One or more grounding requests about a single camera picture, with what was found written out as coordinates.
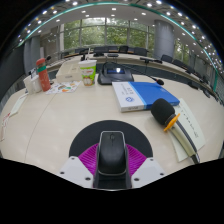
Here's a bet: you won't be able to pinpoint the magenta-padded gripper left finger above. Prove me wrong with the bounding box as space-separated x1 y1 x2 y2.
59 143 101 190

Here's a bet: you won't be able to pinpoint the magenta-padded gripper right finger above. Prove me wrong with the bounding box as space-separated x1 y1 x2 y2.
124 143 166 190

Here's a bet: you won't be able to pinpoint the black computer mouse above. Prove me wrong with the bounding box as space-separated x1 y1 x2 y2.
96 130 129 177

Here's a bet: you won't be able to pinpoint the blue and white book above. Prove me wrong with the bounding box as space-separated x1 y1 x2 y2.
111 81 181 113

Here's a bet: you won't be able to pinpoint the white paper sheet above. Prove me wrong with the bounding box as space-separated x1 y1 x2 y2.
168 97 207 163

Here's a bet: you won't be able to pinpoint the colourful sticker sheet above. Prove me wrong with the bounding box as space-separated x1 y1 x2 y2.
45 80 82 95

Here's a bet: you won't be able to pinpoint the green-printed paper cup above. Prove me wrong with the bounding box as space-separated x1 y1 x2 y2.
78 59 98 88

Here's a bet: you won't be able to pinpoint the black conference microphone console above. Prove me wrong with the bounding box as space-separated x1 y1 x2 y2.
97 61 165 86

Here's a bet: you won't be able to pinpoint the white cardboard box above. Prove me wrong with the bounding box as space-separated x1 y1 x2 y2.
55 62 83 84

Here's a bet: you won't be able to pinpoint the red thermos bottle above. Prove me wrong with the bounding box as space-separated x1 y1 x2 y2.
35 57 52 93

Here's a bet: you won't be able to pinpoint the dark office chairs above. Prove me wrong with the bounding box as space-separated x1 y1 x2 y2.
59 44 224 104

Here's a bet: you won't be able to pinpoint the ceiling lights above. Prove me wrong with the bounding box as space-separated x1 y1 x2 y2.
16 0 224 78

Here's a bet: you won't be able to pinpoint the black microphone with yellow ring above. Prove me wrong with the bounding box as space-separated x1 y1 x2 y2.
150 97 202 165

